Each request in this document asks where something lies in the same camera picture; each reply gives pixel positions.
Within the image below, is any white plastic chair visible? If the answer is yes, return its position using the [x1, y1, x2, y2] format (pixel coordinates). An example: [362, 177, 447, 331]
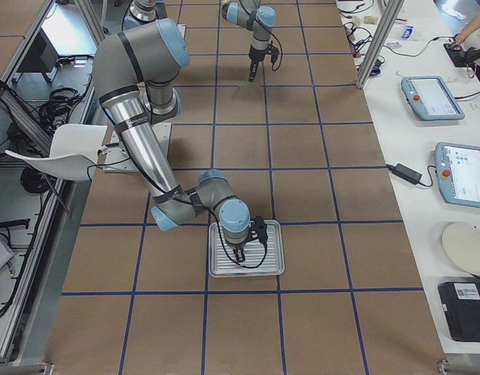
[5, 123, 107, 181]

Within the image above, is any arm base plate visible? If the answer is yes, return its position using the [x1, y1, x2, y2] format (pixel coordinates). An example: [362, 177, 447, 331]
[177, 23, 186, 38]
[102, 122, 172, 176]

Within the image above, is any black power adapter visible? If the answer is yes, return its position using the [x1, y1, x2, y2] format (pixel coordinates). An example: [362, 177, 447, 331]
[386, 163, 422, 185]

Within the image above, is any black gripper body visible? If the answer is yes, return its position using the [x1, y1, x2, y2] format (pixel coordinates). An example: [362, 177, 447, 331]
[222, 228, 249, 252]
[249, 37, 271, 63]

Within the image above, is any far blue teach pendant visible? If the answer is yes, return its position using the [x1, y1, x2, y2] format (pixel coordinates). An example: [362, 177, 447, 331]
[400, 76, 465, 121]

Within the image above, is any silver ribbed metal tray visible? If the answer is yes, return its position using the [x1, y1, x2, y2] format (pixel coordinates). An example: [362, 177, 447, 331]
[208, 220, 285, 277]

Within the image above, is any near blue teach pendant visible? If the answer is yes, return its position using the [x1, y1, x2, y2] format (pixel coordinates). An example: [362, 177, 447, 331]
[434, 142, 480, 208]

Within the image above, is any aluminium frame post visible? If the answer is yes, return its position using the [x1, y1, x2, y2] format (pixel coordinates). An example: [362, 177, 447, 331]
[355, 0, 404, 89]

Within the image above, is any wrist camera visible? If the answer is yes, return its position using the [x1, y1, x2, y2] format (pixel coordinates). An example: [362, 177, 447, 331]
[250, 216, 268, 245]
[267, 42, 283, 72]

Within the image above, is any person's hand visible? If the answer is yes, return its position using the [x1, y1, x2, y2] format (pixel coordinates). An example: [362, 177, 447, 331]
[454, 33, 467, 44]

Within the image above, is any white round plate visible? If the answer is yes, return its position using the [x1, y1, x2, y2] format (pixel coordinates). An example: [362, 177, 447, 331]
[442, 223, 480, 277]

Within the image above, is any blue teach pendant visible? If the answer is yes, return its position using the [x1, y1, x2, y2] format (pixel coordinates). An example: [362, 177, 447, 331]
[434, 142, 480, 208]
[400, 76, 465, 121]

